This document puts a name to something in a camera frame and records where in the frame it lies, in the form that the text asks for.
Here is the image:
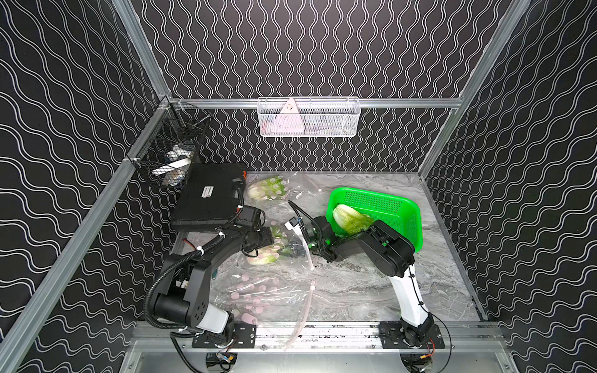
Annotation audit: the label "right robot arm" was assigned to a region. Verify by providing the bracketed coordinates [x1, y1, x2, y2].
[285, 217, 446, 350]

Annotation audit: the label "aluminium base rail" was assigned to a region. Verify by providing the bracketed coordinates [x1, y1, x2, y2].
[134, 319, 507, 353]

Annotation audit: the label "chinese cabbage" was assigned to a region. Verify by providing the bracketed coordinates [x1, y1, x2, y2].
[332, 205, 374, 235]
[247, 226, 299, 266]

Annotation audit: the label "black wire wall basket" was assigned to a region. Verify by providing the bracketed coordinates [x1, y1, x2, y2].
[131, 102, 214, 191]

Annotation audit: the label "pink triangular card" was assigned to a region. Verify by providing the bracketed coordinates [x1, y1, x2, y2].
[271, 98, 305, 135]

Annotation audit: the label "black tool case orange latches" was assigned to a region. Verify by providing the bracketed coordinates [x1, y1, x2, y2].
[170, 163, 247, 232]

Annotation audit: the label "green perforated plastic basket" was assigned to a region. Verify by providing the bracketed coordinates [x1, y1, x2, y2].
[326, 187, 423, 253]

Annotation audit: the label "zip-top bag with cabbage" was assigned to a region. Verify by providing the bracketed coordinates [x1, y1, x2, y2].
[216, 274, 316, 352]
[246, 173, 321, 201]
[246, 220, 315, 270]

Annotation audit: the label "white wire wall basket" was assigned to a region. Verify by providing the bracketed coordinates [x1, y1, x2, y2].
[256, 96, 362, 138]

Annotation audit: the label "white items in black basket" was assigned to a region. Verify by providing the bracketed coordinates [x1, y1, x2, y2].
[151, 145, 194, 187]

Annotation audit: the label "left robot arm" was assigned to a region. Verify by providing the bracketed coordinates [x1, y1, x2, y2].
[143, 206, 274, 346]

